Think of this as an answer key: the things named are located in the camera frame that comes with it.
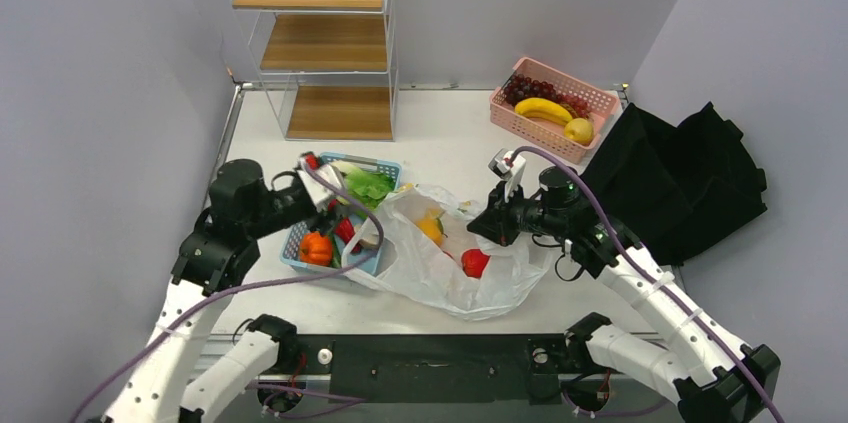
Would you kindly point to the yellow banana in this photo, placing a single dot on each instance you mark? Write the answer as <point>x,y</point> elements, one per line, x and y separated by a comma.
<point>544,109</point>

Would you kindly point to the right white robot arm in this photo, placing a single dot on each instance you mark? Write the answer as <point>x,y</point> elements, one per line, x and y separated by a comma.
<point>707,372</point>

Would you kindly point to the beige mushroom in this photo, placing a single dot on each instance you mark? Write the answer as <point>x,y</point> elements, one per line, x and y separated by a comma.
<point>369,238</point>

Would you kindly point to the wooden wire shelf rack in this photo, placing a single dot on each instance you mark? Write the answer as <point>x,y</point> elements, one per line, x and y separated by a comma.
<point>328,67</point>

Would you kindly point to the pink perforated plastic basket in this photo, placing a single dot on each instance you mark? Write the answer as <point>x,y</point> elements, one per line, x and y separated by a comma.
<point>602,106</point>

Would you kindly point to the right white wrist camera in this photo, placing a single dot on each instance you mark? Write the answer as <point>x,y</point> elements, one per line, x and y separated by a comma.
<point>509,167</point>

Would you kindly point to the red pepper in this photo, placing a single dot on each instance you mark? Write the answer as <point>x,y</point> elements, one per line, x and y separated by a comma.
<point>344,229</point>

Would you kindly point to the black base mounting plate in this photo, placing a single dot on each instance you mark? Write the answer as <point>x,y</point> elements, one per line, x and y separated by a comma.
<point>442,368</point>

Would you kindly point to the black cloth bag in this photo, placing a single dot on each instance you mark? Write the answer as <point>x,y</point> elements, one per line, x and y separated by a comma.
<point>680,188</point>

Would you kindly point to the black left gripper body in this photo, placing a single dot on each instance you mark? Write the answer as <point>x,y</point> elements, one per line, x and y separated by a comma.
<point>286,208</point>

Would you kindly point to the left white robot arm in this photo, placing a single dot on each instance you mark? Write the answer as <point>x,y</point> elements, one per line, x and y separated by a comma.
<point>211,265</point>

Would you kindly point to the red apple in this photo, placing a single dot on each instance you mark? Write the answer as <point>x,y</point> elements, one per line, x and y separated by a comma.
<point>474,263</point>

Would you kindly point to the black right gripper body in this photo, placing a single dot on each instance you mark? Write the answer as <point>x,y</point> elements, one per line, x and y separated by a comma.
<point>516,216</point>

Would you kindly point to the small orange pumpkin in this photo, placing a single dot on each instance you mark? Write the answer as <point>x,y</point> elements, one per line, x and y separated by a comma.
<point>316,249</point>

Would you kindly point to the orange fruit with leaf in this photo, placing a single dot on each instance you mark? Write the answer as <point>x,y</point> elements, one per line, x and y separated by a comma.
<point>431,226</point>

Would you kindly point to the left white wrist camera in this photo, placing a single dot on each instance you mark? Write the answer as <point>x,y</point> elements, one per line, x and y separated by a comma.
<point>322,181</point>

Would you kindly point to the green napa cabbage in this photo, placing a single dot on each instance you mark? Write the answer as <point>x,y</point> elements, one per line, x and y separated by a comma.
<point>368,187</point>

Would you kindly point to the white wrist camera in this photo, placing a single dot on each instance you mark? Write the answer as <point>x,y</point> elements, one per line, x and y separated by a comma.
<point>322,181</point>
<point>509,167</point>

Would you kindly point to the dark red grapes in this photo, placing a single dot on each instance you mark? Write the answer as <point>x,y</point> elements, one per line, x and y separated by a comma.
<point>520,87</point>

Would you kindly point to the white plastic grocery bag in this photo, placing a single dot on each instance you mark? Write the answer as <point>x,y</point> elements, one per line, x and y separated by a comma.
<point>412,266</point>

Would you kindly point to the yellow pear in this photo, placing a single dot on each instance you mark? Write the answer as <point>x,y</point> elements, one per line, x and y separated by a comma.
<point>580,131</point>

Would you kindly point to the blue perforated plastic basket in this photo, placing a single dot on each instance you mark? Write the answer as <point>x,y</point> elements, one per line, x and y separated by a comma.
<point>289,252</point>

